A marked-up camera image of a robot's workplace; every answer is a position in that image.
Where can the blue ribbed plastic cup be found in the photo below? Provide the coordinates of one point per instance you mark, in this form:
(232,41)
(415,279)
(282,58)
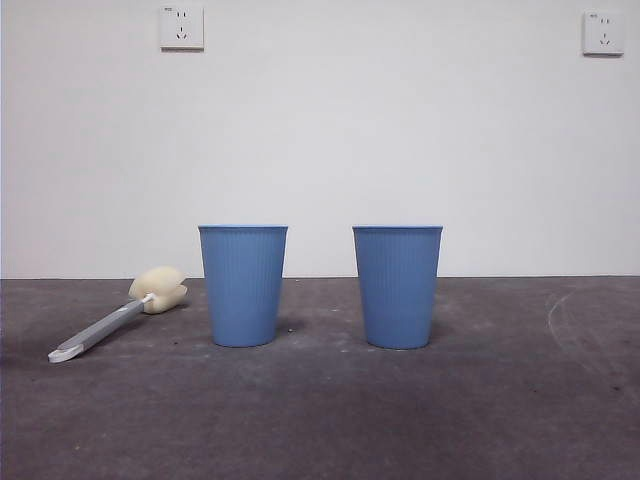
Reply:
(397,290)
(243,290)

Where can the white wall socket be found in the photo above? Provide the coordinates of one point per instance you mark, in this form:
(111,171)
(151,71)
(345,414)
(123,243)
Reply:
(182,27)
(603,32)

